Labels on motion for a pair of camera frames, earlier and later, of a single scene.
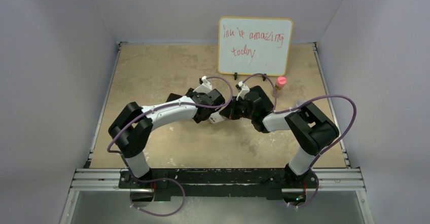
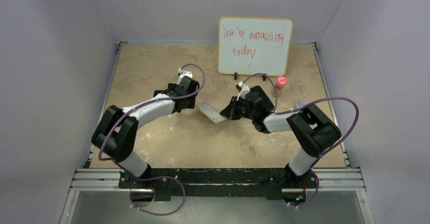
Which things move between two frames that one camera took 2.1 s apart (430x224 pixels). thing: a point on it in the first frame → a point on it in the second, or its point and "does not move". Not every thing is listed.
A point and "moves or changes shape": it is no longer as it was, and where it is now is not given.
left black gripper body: (190, 90) → (189, 103)
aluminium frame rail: (328, 180) does not move
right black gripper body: (239, 109) does not move
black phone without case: (264, 98) does not move
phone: (173, 96) moves or changes shape
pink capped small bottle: (280, 82) does not move
